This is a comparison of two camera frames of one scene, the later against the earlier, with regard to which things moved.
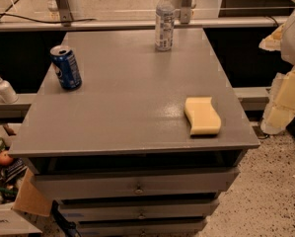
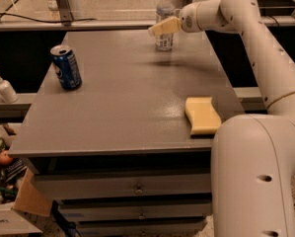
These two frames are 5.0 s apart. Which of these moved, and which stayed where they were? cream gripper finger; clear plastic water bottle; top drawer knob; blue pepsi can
Moved: cream gripper finger
Stayed: blue pepsi can; top drawer knob; clear plastic water bottle
